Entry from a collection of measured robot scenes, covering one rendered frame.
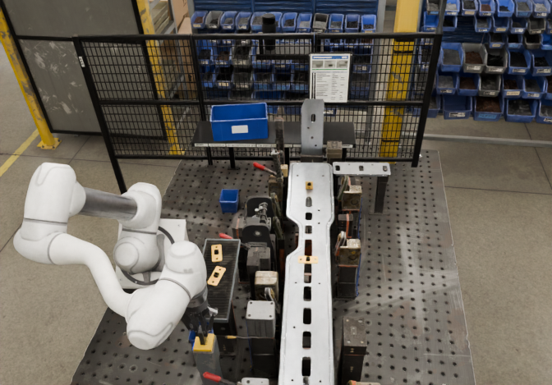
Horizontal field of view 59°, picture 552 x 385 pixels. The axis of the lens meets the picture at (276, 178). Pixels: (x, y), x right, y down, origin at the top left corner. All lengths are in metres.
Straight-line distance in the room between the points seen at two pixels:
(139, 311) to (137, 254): 0.89
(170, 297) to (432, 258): 1.57
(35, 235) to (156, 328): 0.60
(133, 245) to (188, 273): 0.86
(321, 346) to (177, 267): 0.71
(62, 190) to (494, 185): 3.33
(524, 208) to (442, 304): 1.86
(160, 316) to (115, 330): 1.10
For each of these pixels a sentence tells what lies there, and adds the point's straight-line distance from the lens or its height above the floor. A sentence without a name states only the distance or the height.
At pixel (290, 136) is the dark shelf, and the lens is 2.70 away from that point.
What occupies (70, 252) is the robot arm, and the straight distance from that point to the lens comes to 1.63.
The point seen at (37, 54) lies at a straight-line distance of 4.45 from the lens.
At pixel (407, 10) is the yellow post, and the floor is 1.65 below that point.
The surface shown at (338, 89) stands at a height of 1.24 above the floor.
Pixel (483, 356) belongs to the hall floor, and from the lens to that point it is 3.16.
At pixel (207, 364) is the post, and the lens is 1.75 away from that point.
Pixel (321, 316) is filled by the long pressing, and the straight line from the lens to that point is 1.91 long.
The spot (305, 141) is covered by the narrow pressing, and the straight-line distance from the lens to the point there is 2.57.
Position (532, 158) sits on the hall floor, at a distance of 4.66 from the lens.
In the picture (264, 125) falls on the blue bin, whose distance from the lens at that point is 2.64.
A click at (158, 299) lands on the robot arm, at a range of 1.30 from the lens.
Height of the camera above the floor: 2.57
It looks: 40 degrees down
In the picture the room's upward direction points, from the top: 3 degrees counter-clockwise
